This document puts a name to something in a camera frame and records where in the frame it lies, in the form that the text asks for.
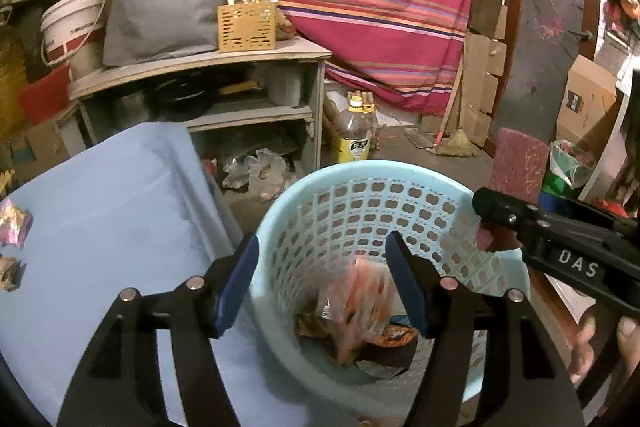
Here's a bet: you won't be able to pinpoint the white green plastic bag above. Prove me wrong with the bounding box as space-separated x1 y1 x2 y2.
547 139 598 190

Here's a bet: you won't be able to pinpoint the yellow label plastic bottle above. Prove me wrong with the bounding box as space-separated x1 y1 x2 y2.
334 94 374 162

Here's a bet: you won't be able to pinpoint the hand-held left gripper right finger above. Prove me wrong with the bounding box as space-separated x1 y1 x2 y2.
384 231 586 427

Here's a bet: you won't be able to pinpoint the pink holographic wrapper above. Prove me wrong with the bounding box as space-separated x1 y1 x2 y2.
0 199 34 249

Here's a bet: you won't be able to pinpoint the brown crumpled wrapper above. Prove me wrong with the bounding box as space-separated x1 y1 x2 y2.
295 311 332 339

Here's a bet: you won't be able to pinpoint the white plastic bucket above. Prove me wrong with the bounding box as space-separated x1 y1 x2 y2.
40 0 108 68

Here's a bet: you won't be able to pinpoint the light blue plastic basket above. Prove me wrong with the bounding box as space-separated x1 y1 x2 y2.
248 159 531 418

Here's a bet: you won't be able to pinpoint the tall cardboard box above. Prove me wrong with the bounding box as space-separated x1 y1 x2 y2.
556 54 621 148

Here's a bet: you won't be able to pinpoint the white cup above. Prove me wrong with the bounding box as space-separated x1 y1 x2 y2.
267 67 303 105

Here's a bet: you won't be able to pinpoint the orange snack wrapper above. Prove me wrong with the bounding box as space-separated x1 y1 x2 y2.
315 257 401 363

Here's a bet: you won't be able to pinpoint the orange black wrapper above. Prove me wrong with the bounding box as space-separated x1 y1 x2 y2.
375 324 418 349

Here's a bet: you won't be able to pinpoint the gold foil wrapper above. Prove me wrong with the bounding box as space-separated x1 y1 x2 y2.
0 257 26 292

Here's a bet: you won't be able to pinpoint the red plastic container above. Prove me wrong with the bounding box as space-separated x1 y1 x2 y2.
19 67 71 125

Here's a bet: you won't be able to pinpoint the cardboard wall pieces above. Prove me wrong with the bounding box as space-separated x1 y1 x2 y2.
460 0 510 148

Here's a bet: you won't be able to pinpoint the grey door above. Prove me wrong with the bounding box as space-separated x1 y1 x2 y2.
500 0 601 132

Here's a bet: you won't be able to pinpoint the wooden utensil holder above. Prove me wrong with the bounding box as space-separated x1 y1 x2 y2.
217 2 279 52

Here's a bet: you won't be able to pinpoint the straw broom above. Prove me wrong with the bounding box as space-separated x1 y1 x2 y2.
432 67 482 158

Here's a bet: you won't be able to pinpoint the black pan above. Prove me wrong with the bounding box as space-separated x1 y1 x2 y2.
147 77 211 118

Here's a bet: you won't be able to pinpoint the crumpled clear plastic bag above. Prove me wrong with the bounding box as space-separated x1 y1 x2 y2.
222 149 296 202

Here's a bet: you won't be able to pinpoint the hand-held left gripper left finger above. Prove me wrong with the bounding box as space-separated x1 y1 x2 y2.
56 233 261 427

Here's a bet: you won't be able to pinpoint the brown cardboard box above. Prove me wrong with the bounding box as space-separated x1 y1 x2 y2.
10 122 68 170

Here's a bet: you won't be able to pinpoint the yellow oil jug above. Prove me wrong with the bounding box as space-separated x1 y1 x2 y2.
0 27 27 120

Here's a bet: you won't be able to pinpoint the person's right hand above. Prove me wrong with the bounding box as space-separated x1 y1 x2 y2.
569 311 640 385

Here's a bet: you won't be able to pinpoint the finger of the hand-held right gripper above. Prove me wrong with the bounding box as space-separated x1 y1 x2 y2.
472 186 540 254

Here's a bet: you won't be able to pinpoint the light blue table cloth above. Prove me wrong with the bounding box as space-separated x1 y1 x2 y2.
0 122 321 427

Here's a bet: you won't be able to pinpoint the grey cloth bag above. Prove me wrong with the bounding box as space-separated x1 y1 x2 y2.
102 0 236 68

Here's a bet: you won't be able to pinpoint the wooden shelf unit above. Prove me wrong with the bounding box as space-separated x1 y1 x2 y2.
67 37 333 172

